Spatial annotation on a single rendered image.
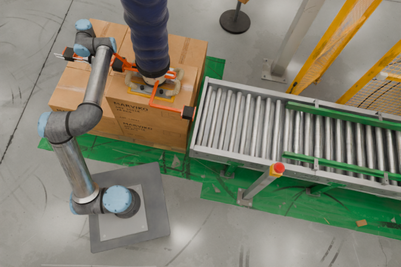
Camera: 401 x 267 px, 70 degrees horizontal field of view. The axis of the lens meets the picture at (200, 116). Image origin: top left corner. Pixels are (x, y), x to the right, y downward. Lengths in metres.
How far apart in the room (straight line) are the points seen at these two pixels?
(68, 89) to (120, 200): 1.31
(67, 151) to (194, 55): 1.67
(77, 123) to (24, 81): 2.33
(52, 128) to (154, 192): 0.91
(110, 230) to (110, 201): 0.31
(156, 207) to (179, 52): 1.47
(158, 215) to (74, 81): 1.42
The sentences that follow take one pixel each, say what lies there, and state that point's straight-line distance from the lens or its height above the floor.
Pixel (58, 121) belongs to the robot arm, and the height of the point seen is 1.58.
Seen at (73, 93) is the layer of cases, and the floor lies 0.54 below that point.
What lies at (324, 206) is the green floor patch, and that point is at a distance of 3.10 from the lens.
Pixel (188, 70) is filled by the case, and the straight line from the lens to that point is 2.20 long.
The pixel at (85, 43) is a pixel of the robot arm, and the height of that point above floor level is 1.43.
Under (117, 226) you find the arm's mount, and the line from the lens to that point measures 2.01.
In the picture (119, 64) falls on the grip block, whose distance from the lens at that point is 2.08.
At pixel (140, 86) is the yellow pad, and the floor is 0.99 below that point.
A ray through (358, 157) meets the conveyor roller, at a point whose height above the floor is 0.54.
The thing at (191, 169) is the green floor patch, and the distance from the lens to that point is 2.85.
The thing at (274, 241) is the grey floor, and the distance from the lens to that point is 2.88.
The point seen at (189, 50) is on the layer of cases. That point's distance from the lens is 2.82.
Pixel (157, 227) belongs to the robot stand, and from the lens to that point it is 2.01.
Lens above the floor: 2.75
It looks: 64 degrees down
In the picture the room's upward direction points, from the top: 9 degrees clockwise
